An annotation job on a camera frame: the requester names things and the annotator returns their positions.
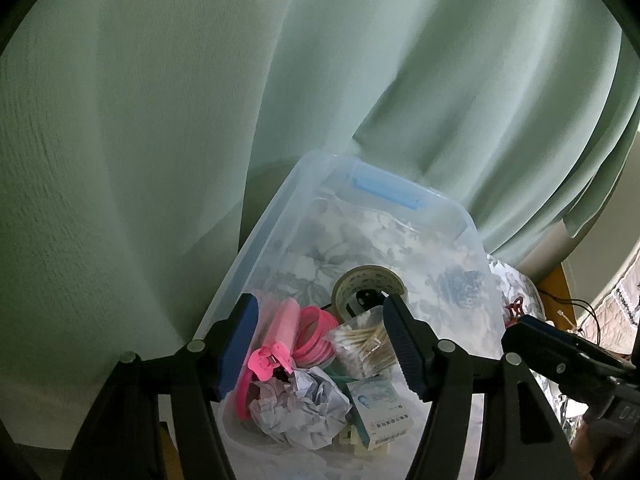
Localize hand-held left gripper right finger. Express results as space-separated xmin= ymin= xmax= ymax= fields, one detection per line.
xmin=382 ymin=292 xmax=571 ymax=480

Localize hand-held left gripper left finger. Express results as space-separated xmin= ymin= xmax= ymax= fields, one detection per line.
xmin=60 ymin=292 xmax=261 ymax=480

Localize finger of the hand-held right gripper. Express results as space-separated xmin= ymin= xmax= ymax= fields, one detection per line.
xmin=501 ymin=314 xmax=632 ymax=383

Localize pink hair clip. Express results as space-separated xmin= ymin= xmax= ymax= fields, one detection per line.
xmin=248 ymin=340 xmax=294 ymax=382

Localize cotton swab pack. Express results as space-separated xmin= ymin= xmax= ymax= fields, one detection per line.
xmin=325 ymin=310 xmax=402 ymax=379

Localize pink tube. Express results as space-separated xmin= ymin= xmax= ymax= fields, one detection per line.
xmin=264 ymin=297 xmax=304 ymax=357

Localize pink headband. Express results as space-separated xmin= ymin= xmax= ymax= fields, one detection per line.
xmin=235 ymin=367 xmax=262 ymax=422

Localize white blue card box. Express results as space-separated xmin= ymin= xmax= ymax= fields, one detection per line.
xmin=346 ymin=375 xmax=417 ymax=449

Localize pink bangles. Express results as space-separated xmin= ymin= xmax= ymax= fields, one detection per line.
xmin=294 ymin=306 xmax=342 ymax=367

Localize white paper ball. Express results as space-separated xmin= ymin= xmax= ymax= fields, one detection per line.
xmin=250 ymin=366 xmax=354 ymax=451

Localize brown tape roll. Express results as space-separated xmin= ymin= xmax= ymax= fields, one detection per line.
xmin=331 ymin=263 xmax=407 ymax=320

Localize clear plastic container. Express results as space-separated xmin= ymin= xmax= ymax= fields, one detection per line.
xmin=192 ymin=150 xmax=507 ymax=480

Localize red hair clip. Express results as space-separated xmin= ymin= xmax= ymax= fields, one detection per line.
xmin=502 ymin=296 xmax=527 ymax=329

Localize grey floral bed sheet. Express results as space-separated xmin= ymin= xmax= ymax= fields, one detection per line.
xmin=486 ymin=254 xmax=590 ymax=436

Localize patterned quilt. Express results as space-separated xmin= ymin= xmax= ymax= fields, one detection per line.
xmin=589 ymin=259 xmax=640 ymax=358

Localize beige plastic clip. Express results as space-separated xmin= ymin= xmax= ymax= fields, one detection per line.
xmin=339 ymin=425 xmax=372 ymax=457

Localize green curtain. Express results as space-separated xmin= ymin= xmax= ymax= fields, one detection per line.
xmin=0 ymin=0 xmax=640 ymax=453

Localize orange wooden frame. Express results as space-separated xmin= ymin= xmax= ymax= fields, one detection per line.
xmin=536 ymin=264 xmax=572 ymax=322

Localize black cables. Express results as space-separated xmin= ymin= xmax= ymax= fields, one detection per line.
xmin=537 ymin=286 xmax=640 ymax=343

